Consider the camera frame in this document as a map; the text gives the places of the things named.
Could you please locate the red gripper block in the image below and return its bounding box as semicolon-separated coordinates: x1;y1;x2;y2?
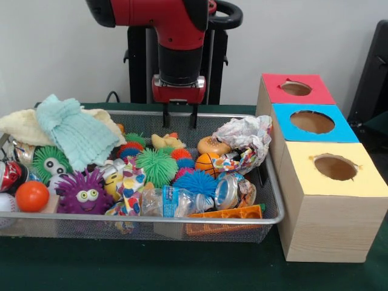
152;76;207;129

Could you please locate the light blue knitted cloth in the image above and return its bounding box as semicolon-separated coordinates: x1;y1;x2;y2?
35;94;121;172

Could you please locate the cream waffle cloth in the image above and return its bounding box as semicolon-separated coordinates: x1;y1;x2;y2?
0;108;128;147

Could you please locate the shallow clear mesh bin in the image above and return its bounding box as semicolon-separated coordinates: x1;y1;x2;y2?
0;108;286;244

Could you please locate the wooden box with three holes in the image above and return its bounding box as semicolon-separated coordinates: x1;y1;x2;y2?
256;73;388;263

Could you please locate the large blue spiky ball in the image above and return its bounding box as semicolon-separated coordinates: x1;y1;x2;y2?
173;170;219;198

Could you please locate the crushed clear plastic bottle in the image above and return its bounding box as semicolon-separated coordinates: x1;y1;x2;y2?
141;185;213;218

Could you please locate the crushed silver can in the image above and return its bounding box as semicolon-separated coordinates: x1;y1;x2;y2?
214;172;258;210

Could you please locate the purple spiky ball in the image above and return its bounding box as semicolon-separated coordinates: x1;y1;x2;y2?
56;170;114;216

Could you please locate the green spiky ball with eyes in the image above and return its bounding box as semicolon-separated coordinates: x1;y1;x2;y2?
32;145;72;184

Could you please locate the dark green table cloth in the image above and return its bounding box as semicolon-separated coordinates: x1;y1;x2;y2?
0;102;388;291

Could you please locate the orange ball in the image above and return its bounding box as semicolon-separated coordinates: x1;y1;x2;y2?
15;181;50;213

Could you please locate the black panel on stand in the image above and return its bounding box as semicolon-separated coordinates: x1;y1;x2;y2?
352;20;388;137

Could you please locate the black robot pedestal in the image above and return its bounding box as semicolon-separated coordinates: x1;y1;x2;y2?
124;0;243;105

